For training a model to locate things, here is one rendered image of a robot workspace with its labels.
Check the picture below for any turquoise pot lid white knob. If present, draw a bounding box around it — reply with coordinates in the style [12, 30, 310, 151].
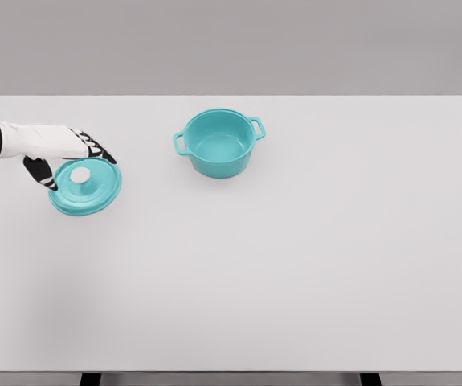
[47, 157, 124, 217]

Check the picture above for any turquoise pot with handles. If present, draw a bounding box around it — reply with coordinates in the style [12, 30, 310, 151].
[172, 107, 267, 179]

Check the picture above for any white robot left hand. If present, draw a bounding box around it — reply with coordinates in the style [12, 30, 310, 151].
[22, 124, 117, 192]

